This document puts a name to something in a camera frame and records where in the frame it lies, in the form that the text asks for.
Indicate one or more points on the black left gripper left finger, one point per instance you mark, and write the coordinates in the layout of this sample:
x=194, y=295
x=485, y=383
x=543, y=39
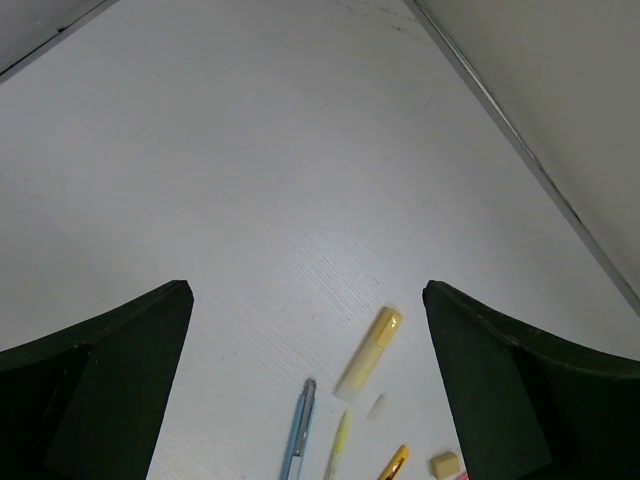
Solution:
x=88, y=401

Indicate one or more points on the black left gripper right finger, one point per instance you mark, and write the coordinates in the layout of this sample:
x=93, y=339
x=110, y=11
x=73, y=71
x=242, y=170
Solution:
x=528, y=404

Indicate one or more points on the tan eraser block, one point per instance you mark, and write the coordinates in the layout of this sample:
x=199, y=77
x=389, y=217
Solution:
x=445, y=465

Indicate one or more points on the thin yellow highlighter pen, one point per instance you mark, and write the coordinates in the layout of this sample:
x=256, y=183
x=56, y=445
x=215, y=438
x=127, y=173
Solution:
x=338, y=446

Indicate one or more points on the yellow utility knife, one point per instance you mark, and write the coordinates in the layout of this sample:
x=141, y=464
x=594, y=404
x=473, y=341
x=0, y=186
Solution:
x=396, y=463

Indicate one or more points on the yellow thick highlighter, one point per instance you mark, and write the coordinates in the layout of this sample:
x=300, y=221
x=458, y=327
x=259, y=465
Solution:
x=368, y=354

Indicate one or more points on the blue mechanical pencil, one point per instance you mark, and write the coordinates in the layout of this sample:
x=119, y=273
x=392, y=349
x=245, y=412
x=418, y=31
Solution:
x=294, y=454

